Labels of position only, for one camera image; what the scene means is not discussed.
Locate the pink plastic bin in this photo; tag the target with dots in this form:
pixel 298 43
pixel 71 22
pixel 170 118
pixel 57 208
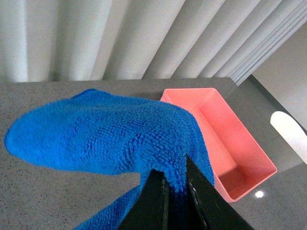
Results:
pixel 239 163

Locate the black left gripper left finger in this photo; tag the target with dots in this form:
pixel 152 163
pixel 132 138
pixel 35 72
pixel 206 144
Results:
pixel 150 212

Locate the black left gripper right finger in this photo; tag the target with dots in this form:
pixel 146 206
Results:
pixel 207 209

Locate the blue microfiber cloth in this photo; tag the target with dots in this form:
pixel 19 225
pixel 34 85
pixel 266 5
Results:
pixel 97 132

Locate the white pleated curtain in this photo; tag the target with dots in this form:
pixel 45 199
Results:
pixel 89 40

